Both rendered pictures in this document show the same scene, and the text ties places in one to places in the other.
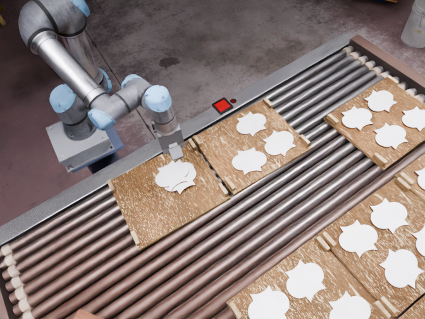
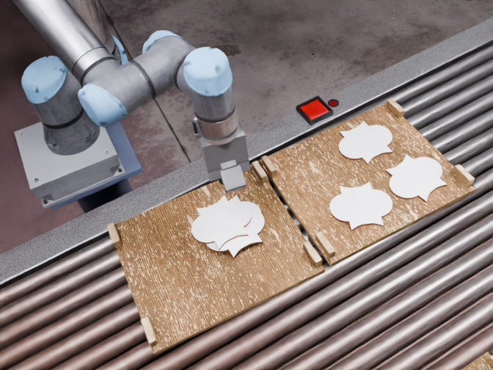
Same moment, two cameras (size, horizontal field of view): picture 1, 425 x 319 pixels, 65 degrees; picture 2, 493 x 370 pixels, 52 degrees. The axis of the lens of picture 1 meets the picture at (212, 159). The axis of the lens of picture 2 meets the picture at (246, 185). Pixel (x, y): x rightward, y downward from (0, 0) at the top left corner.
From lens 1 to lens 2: 22 cm
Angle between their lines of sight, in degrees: 5
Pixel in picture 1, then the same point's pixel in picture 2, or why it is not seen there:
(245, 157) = (353, 198)
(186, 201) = (243, 271)
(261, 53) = (373, 43)
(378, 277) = not seen: outside the picture
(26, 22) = not seen: outside the picture
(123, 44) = (153, 22)
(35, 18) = not seen: outside the picture
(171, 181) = (218, 233)
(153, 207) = (184, 277)
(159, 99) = (210, 70)
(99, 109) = (99, 86)
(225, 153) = (318, 190)
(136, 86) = (170, 49)
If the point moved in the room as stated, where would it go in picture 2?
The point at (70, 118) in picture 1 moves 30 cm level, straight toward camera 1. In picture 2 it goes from (54, 115) to (97, 193)
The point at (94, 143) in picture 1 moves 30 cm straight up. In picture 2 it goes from (92, 161) to (46, 75)
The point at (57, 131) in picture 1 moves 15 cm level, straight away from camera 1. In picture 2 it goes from (32, 138) to (14, 109)
